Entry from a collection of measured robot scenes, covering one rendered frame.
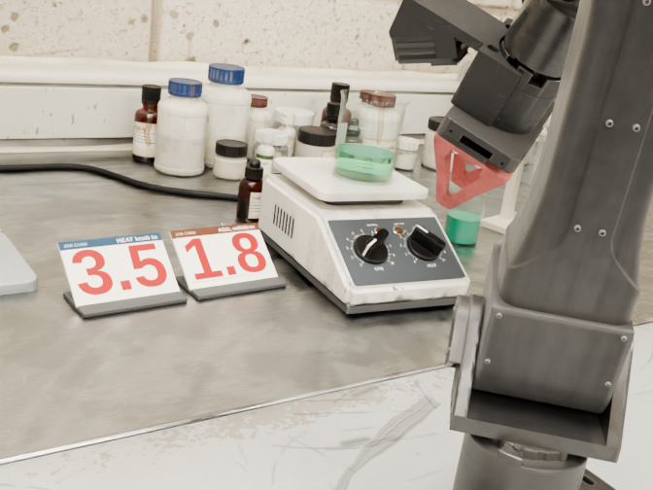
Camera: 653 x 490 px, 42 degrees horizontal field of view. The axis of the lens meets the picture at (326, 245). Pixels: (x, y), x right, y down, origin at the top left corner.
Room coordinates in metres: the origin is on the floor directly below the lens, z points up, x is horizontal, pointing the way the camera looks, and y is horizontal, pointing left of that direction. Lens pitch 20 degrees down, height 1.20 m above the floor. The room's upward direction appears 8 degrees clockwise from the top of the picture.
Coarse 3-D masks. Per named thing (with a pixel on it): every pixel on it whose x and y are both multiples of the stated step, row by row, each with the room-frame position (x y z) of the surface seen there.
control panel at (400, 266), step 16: (336, 224) 0.72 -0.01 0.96; (352, 224) 0.72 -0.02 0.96; (368, 224) 0.73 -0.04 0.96; (384, 224) 0.74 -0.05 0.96; (400, 224) 0.75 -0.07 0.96; (416, 224) 0.76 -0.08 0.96; (432, 224) 0.76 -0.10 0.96; (336, 240) 0.70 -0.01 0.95; (352, 240) 0.71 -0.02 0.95; (400, 240) 0.73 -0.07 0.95; (352, 256) 0.69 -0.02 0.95; (400, 256) 0.71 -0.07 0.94; (448, 256) 0.73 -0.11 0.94; (352, 272) 0.67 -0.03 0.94; (368, 272) 0.68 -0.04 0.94; (384, 272) 0.69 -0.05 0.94; (400, 272) 0.69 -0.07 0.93; (416, 272) 0.70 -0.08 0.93; (432, 272) 0.71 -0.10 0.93; (448, 272) 0.72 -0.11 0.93
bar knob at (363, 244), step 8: (376, 232) 0.70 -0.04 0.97; (384, 232) 0.70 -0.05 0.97; (360, 240) 0.70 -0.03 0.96; (368, 240) 0.69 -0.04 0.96; (376, 240) 0.69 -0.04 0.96; (384, 240) 0.70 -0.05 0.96; (360, 248) 0.70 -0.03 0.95; (368, 248) 0.68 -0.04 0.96; (376, 248) 0.70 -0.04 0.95; (384, 248) 0.71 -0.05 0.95; (360, 256) 0.69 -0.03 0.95; (368, 256) 0.69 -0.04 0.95; (376, 256) 0.70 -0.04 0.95; (384, 256) 0.70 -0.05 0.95
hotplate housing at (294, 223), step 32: (288, 192) 0.78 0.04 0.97; (288, 224) 0.77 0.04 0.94; (320, 224) 0.72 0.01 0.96; (288, 256) 0.77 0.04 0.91; (320, 256) 0.71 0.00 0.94; (320, 288) 0.70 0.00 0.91; (352, 288) 0.66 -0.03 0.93; (384, 288) 0.68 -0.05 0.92; (416, 288) 0.69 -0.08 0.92; (448, 288) 0.71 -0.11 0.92
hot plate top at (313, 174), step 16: (288, 160) 0.82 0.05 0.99; (304, 160) 0.83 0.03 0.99; (320, 160) 0.84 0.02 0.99; (288, 176) 0.79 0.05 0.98; (304, 176) 0.77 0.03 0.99; (320, 176) 0.78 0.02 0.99; (400, 176) 0.82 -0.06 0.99; (320, 192) 0.73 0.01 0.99; (336, 192) 0.73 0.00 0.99; (352, 192) 0.74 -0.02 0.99; (368, 192) 0.75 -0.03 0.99; (384, 192) 0.76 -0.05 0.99; (400, 192) 0.77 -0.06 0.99; (416, 192) 0.78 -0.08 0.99
